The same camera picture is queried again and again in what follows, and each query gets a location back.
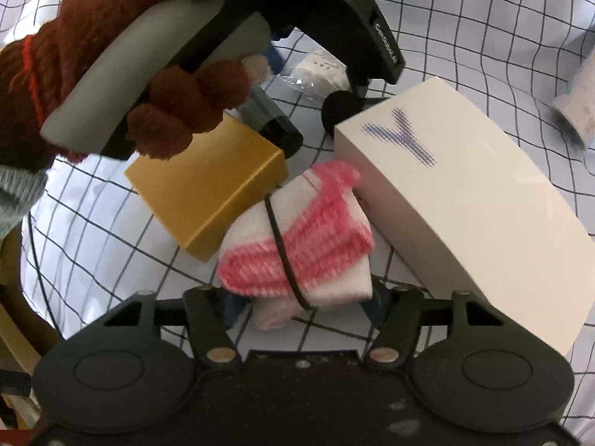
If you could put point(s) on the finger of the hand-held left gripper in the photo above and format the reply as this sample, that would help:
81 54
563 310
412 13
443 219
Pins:
278 60

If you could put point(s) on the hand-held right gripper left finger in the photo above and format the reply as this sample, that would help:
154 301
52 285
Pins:
232 311

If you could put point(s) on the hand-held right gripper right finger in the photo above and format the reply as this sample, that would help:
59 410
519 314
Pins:
376 309

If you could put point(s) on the white and pink towel roll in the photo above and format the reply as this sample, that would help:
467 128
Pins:
325 241

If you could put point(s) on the person's left hand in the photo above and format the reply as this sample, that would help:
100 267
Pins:
69 42

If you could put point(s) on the clear plastic packet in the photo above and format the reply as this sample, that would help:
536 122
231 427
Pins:
316 74

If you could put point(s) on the small black object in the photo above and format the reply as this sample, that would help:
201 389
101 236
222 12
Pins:
338 109

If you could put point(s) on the white checked bed sheet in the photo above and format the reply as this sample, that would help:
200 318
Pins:
465 18

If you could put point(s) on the white box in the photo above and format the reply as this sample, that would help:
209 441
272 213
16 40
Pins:
465 223

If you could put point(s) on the yellow box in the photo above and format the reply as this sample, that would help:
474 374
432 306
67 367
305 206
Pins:
204 186

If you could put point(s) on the brown wooden furniture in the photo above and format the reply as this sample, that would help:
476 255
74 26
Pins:
14 288

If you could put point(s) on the white and purple cloth roll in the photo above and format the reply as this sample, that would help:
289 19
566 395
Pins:
576 102

